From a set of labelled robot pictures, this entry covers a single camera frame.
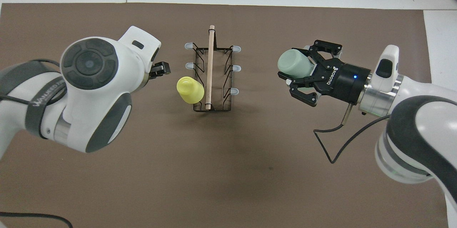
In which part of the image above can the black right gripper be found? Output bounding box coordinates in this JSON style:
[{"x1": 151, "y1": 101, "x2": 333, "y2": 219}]
[{"x1": 278, "y1": 40, "x2": 371, "y2": 107}]

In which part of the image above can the pale green plastic cup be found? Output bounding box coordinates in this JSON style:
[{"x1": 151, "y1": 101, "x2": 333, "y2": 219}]
[{"x1": 277, "y1": 49, "x2": 316, "y2": 87}]

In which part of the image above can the yellow plastic cup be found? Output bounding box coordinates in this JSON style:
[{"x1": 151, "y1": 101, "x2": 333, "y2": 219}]
[{"x1": 176, "y1": 76, "x2": 205, "y2": 105}]

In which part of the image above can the brown table mat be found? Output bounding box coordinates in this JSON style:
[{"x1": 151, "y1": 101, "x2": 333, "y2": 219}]
[{"x1": 0, "y1": 2, "x2": 448, "y2": 228}]

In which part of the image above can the black wire cup rack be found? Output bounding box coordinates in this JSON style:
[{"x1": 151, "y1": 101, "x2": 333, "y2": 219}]
[{"x1": 184, "y1": 25, "x2": 242, "y2": 112}]

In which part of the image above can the black right arm gripper cable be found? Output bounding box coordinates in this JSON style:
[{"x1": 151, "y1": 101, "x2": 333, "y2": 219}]
[{"x1": 313, "y1": 103, "x2": 391, "y2": 164}]

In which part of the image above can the black arm gripper cable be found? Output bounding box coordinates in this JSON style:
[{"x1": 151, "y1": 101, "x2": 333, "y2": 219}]
[
  {"x1": 313, "y1": 103, "x2": 391, "y2": 164},
  {"x1": 0, "y1": 59, "x2": 74, "y2": 228}
]

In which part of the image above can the black left arm gripper cable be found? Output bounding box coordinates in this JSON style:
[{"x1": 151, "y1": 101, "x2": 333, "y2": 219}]
[{"x1": 0, "y1": 59, "x2": 74, "y2": 228}]

